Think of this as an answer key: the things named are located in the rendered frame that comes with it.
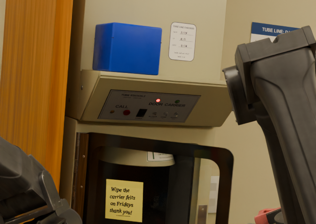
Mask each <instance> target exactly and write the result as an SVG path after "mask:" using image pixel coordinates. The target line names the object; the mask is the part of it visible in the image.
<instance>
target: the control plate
mask: <svg viewBox="0 0 316 224"><path fill-rule="evenodd" d="M200 97H201V96H199V95H185V94H171V93H157V92H143V91H129V90H115V89H111V90H110V92H109V94H108V96H107V98H106V101H105V103H104V105H103V107H102V110H101V112H100V114H99V116H98V118H97V119H106V120H137V121H158V122H179V123H184V122H185V121H186V119H187V118H188V116H189V115H190V113H191V111H192V110H193V108H194V106H195V105H196V103H197V102H198V100H199V98H200ZM158 98H159V99H160V102H156V99H158ZM175 100H180V102H179V103H177V104H176V103H175ZM140 109H147V111H146V113H145V115H144V117H136V116H137V114H138V111H139V110H140ZM110 110H115V112H114V113H110ZM125 110H129V111H130V114H129V115H124V114H123V111H125ZM153 112H157V114H156V115H154V114H153ZM165 112H167V113H168V114H167V116H165V115H164V113H165ZM175 113H178V116H175V115H174V114H175Z"/></svg>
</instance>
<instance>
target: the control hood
mask: <svg viewBox="0 0 316 224"><path fill-rule="evenodd" d="M111 89H115V90H129V91H143V92H157V93H171V94H185V95H199V96H201V97H200V98H199V100H198V102H197V103H196V105H195V106H194V108H193V110H192V111H191V113H190V115H189V116H188V118H187V119H186V121H185V122H184V123H179V122H158V121H137V120H106V119H97V118H98V116H99V114H100V112H101V110H102V107H103V105H104V103H105V101H106V98H107V96H108V94H109V92H110V90H111ZM231 112H232V104H231V100H230V96H229V92H228V88H227V84H226V81H221V80H205V79H193V78H181V77H170V76H158V75H145V74H133V73H121V72H105V71H94V70H83V69H82V71H80V79H79V97H78V110H77V119H78V120H80V121H93V122H115V123H138V124H160V125H183V126H205V127H220V126H222V125H223V123H224V122H225V120H226V119H227V118H228V116H229V115H230V113H231Z"/></svg>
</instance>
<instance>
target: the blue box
mask: <svg viewBox="0 0 316 224"><path fill-rule="evenodd" d="M161 38H162V28H159V27H151V26H143V25H135V24H124V23H116V22H113V23H105V24H97V25H96V26H95V38H94V40H95V43H94V56H93V70H94V71H105V72H121V73H133V74H145V75H158V72H159V61H160V50H161V43H162V42H161Z"/></svg>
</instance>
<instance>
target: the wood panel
mask: <svg viewBox="0 0 316 224"><path fill-rule="evenodd" d="M72 6H73V0H6V8H5V22H4V36H3V50H2V64H1V78H0V136H1V137H2V138H4V139H5V140H6V141H8V142H9V143H11V144H13V145H16V146H18V147H19V148H21V149H22V150H23V151H24V152H25V153H26V154H27V155H30V154H31V155H32V156H33V157H34V158H35V159H36V160H37V161H38V162H39V163H40V164H41V165H42V166H43V167H44V168H45V169H46V170H47V171H48V172H49V173H50V174H51V176H52V178H53V181H54V183H55V186H56V189H57V191H58V193H59V184H60V172H61V159H62V146H63V128H64V115H65V102H66V89H67V76H68V63H69V50H70V37H71V19H72Z"/></svg>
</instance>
